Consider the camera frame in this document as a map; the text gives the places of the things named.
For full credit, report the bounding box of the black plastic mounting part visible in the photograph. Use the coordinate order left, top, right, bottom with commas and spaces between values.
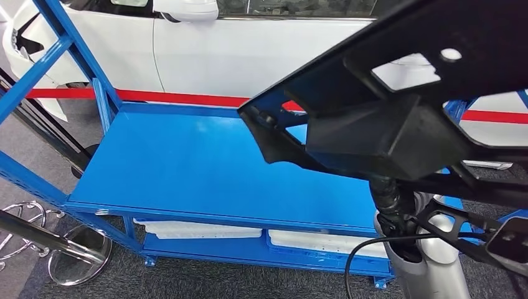
238, 0, 528, 277

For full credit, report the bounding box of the blue metal shelf rack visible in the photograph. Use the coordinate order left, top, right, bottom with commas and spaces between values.
0, 0, 528, 290

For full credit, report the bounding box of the red barrier belt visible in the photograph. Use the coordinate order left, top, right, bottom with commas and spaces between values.
24, 87, 528, 125

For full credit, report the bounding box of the white car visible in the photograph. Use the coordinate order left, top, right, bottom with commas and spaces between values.
0, 0, 528, 171

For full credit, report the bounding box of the white plastic bin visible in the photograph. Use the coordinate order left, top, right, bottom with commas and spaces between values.
133, 219, 263, 240
268, 229, 389, 260

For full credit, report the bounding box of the black stool with chrome base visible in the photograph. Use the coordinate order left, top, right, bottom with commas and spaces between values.
0, 201, 67, 273

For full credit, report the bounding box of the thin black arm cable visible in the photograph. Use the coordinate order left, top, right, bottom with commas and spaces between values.
344, 233, 438, 299

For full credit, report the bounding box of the chrome stanchion post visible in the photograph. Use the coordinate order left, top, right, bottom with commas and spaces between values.
0, 208, 113, 288

